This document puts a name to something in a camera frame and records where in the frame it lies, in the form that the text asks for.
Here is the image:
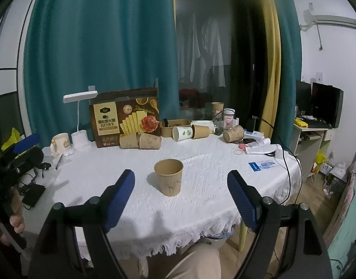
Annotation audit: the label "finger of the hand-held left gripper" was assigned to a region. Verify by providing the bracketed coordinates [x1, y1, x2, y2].
[12, 134, 41, 155]
[2, 146, 45, 173]

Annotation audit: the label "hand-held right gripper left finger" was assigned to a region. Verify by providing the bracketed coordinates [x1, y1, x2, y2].
[28, 169, 136, 279]

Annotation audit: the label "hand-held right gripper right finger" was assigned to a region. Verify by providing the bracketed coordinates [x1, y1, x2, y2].
[227, 170, 333, 279]

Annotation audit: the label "brown paper cup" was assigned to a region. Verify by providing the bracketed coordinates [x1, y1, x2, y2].
[212, 102, 225, 123]
[223, 125, 245, 143]
[154, 159, 184, 196]
[119, 132, 141, 150]
[191, 124, 211, 139]
[139, 133, 162, 150]

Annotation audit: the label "white paper cup green print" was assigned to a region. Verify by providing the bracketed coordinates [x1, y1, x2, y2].
[172, 126, 194, 142]

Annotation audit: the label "person's left hand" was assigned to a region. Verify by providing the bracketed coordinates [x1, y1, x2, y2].
[0, 206, 26, 246]

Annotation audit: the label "white ceramic mug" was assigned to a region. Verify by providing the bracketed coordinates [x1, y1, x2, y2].
[50, 133, 74, 157]

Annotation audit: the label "black flat case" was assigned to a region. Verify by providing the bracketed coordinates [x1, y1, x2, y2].
[22, 183, 46, 208]

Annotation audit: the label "wooden table leg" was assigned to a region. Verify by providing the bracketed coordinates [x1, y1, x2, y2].
[238, 219, 248, 252]

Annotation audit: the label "blue and white card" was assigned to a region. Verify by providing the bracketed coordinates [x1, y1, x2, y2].
[248, 160, 276, 171]

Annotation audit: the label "white tablecloth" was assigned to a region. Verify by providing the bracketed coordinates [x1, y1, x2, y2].
[20, 134, 303, 261]

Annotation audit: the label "white tube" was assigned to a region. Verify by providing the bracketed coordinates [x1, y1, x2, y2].
[245, 145, 275, 154]

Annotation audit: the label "white desk lamp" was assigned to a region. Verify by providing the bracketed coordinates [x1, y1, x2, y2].
[63, 91, 98, 152]

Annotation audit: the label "brown cracker box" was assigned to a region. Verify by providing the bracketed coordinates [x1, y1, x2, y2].
[89, 86, 161, 148]

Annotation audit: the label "person's leg beige trousers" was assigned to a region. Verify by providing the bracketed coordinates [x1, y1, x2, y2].
[147, 242, 222, 279]

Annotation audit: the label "glass jar white lid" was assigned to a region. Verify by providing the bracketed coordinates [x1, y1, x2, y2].
[222, 108, 236, 130]

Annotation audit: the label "white computer desk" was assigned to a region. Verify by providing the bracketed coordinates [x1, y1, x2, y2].
[291, 120, 339, 181]

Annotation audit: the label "brown paper bowl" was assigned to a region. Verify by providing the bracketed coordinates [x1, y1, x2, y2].
[160, 119, 191, 138]

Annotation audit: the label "pink cloth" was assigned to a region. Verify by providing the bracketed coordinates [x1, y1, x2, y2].
[323, 161, 356, 240]

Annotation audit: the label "black monitor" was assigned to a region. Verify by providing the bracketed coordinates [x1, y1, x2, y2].
[310, 82, 345, 129]
[295, 80, 312, 117]

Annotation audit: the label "teal curtain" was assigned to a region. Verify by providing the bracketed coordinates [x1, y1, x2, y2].
[23, 0, 180, 149]
[268, 0, 303, 154]

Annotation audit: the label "white hanging shirt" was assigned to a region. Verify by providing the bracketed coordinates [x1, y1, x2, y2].
[200, 16, 227, 88]
[176, 14, 202, 83]

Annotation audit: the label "yellow curtain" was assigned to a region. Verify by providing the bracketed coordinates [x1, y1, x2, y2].
[253, 0, 282, 140]

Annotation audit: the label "white air conditioner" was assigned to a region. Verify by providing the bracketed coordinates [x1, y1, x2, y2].
[300, 9, 356, 32]

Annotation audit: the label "black cable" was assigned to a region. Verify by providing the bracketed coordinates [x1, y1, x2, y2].
[258, 117, 301, 205]

